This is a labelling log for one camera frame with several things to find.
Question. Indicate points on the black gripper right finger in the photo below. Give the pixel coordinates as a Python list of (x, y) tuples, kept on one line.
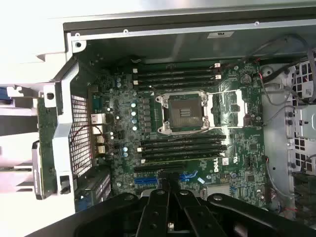
[(237, 217)]

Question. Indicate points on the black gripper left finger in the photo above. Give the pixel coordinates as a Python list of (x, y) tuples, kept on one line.
[(111, 217)]

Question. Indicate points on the silver chipset heatsink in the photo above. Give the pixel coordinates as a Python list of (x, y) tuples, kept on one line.
[(218, 191)]

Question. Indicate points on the blue expansion slot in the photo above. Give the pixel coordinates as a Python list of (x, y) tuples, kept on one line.
[(145, 181)]

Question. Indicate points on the long black expansion slot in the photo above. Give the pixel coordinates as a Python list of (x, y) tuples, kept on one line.
[(153, 169)]

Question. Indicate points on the green motherboard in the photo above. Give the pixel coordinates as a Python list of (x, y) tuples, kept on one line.
[(247, 153)]

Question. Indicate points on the CPU socket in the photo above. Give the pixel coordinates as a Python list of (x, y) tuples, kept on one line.
[(184, 112)]

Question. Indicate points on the metal disk bay cage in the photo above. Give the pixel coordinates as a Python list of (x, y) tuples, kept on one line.
[(303, 116)]

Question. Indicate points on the grey parts rack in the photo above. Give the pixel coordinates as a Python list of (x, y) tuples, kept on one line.
[(17, 123)]

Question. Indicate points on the round coin cell battery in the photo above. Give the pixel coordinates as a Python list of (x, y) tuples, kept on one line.
[(246, 79)]

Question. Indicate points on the hard disk with blue carrier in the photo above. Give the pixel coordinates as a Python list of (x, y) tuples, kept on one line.
[(5, 96)]

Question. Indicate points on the black open PC case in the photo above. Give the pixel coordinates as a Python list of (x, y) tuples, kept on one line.
[(172, 49)]

